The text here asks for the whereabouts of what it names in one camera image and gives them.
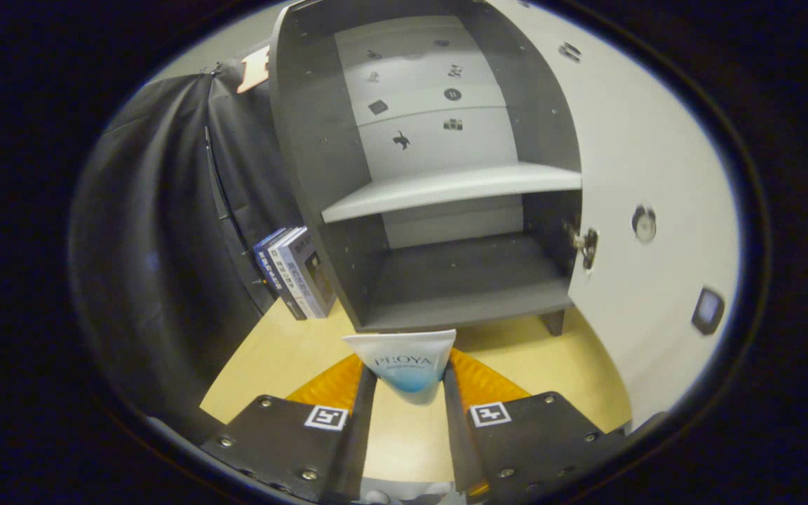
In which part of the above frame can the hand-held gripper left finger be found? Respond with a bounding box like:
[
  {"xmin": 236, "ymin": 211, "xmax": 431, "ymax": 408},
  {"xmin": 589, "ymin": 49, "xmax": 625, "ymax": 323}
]
[{"xmin": 198, "ymin": 353, "xmax": 378, "ymax": 504}]

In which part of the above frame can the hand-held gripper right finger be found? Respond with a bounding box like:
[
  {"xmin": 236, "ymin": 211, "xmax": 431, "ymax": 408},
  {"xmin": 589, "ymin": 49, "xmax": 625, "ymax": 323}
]
[{"xmin": 443, "ymin": 347, "xmax": 629, "ymax": 500}]

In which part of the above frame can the white blue tube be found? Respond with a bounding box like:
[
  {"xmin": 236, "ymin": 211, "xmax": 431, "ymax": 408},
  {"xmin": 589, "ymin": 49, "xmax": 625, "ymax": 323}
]
[{"xmin": 342, "ymin": 329, "xmax": 458, "ymax": 408}]

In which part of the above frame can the white cabinet door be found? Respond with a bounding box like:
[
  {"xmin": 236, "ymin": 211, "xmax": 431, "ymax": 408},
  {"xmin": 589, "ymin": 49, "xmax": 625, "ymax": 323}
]
[{"xmin": 488, "ymin": 0, "xmax": 741, "ymax": 429}]

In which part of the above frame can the grey blue cover book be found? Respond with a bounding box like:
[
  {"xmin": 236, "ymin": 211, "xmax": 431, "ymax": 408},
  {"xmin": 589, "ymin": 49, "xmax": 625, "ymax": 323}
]
[{"xmin": 281, "ymin": 226, "xmax": 338, "ymax": 318}]

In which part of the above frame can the white spine book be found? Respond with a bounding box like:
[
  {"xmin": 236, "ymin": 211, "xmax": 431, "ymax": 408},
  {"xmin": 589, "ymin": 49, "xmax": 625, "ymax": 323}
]
[{"xmin": 267, "ymin": 227, "xmax": 321, "ymax": 321}]

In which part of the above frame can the metal door hinge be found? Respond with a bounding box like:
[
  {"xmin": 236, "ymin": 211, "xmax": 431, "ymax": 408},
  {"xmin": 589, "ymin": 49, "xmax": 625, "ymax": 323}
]
[{"xmin": 564, "ymin": 221, "xmax": 599, "ymax": 273}]

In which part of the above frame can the grey cabinet shelf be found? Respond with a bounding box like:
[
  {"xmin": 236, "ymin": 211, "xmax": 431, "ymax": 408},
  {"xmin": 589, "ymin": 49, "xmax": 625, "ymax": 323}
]
[{"xmin": 321, "ymin": 161, "xmax": 582, "ymax": 224}]

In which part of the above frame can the thin black stand pole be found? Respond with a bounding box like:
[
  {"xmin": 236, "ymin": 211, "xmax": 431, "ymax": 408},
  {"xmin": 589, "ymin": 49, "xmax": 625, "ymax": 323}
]
[{"xmin": 204, "ymin": 125, "xmax": 268, "ymax": 313}]

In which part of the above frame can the black backdrop cloth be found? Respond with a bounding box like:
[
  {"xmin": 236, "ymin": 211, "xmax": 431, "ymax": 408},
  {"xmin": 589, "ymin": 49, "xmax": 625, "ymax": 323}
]
[{"xmin": 71, "ymin": 46, "xmax": 303, "ymax": 422}]

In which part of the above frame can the dark grey cabinet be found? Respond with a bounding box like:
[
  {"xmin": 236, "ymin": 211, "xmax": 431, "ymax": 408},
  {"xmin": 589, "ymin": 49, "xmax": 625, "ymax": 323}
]
[{"xmin": 269, "ymin": 0, "xmax": 584, "ymax": 337}]

